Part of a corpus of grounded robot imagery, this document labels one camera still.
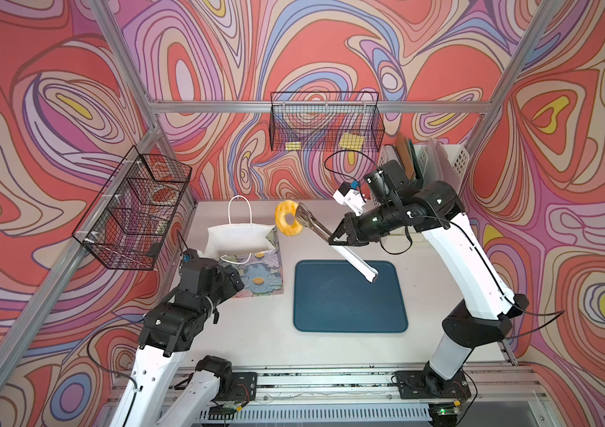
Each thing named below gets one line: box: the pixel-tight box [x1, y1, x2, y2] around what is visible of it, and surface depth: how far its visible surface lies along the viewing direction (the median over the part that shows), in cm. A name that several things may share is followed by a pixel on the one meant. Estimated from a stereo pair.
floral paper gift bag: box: [203, 194, 285, 299], surface depth 80 cm
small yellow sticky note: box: [284, 141, 302, 152], surface depth 84 cm
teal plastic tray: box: [293, 259, 409, 333], surface depth 91 cm
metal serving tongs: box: [295, 202, 380, 283], surface depth 61 cm
